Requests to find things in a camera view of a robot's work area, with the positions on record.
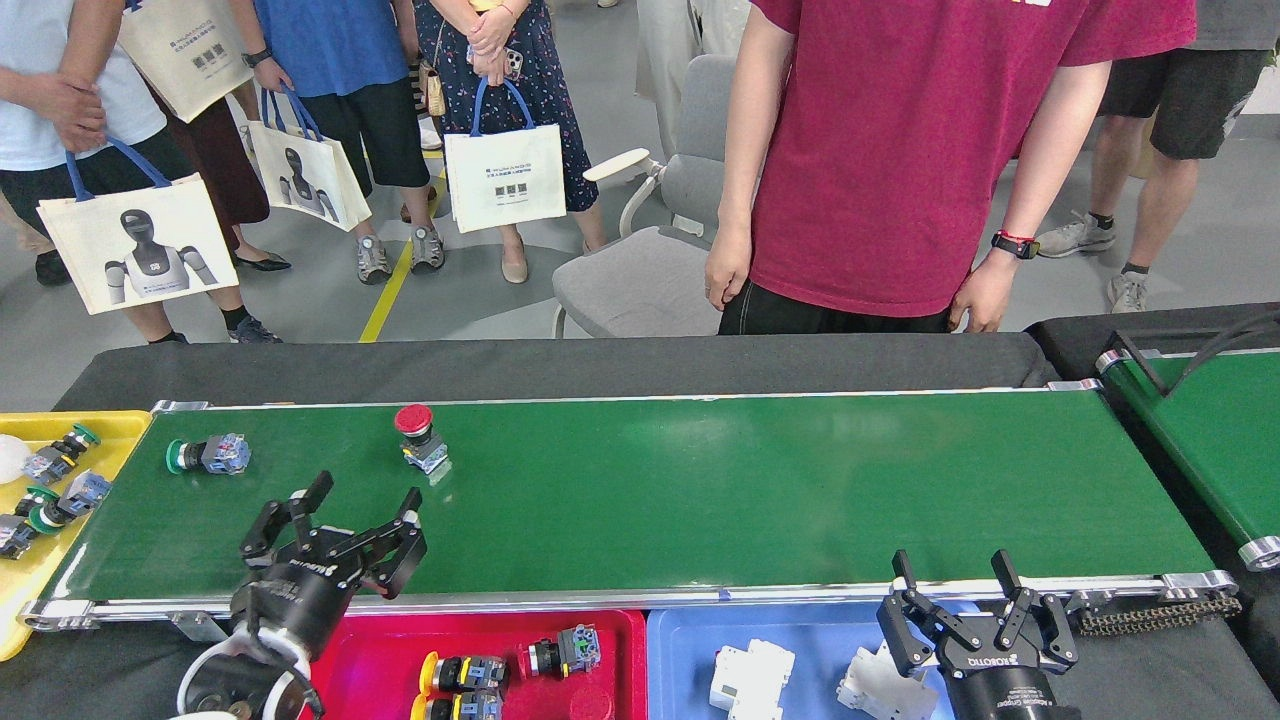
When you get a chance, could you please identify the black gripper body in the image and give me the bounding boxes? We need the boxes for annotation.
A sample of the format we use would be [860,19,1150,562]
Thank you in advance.
[230,546,375,653]
[943,640,1084,720]

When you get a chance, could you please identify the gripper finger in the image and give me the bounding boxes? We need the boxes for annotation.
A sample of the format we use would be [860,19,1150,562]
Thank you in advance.
[333,486,430,602]
[876,548,987,677]
[238,469,336,567]
[988,548,1082,671]

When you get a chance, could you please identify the white circuit breaker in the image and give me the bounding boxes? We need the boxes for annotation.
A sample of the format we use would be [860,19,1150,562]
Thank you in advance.
[836,640,941,720]
[708,640,797,713]

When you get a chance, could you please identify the green push button switch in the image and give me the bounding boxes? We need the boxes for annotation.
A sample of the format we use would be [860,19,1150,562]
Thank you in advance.
[27,470,112,536]
[22,424,102,486]
[0,485,59,561]
[165,432,252,476]

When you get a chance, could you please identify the red mushroom button switch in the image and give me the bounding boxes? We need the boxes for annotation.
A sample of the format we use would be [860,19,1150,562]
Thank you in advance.
[393,403,451,477]

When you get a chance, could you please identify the yellow push button switch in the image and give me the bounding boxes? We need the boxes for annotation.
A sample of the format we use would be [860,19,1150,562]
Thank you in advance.
[410,690,504,720]
[418,650,509,696]

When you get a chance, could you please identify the black push button switch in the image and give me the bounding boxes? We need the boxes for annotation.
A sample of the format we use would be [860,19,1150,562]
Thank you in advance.
[527,623,603,679]

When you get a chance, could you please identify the red plastic tray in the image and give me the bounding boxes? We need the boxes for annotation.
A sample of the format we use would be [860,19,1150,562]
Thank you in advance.
[300,608,649,720]

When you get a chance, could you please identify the long green conveyor belt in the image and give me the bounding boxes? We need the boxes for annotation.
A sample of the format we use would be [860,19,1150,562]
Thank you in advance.
[18,378,1241,633]

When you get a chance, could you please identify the blue plastic tray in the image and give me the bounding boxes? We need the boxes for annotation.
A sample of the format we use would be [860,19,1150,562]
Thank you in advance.
[647,603,1001,720]

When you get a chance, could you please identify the short green conveyor belt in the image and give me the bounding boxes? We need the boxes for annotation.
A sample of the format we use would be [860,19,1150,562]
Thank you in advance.
[1095,345,1280,573]

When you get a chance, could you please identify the yellow plastic tray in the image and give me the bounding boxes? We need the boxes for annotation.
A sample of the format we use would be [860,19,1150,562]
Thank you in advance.
[0,410,153,663]

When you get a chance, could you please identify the person's left hand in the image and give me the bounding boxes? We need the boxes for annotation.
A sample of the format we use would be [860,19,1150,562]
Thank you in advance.
[948,250,1019,334]

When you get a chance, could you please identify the person's right hand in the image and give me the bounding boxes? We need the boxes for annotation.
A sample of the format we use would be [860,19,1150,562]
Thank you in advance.
[703,225,753,311]

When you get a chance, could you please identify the robot print tote bag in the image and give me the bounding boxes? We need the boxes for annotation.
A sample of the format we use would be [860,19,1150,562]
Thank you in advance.
[248,83,373,234]
[37,135,242,317]

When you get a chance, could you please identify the person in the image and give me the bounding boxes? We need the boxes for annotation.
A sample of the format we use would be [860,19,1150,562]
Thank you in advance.
[228,0,448,286]
[1035,0,1280,313]
[0,190,73,288]
[150,80,293,273]
[703,0,1198,336]
[413,0,611,286]
[0,0,284,346]
[635,0,751,151]

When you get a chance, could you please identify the grey office chair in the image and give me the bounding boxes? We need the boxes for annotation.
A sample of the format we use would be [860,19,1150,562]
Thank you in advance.
[552,55,746,339]

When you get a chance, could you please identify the small tan handbag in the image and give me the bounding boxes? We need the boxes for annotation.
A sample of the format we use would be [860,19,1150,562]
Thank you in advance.
[418,20,447,118]

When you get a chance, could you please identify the black drive chain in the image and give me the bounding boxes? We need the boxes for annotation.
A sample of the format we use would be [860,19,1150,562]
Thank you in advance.
[1075,595,1244,638]

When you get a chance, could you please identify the black conveyor cable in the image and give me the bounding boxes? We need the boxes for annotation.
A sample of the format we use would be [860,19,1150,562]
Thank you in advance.
[1165,312,1280,396]

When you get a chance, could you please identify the white tote bag blue handles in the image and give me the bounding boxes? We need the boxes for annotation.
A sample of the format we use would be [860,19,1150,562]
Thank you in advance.
[443,78,568,236]

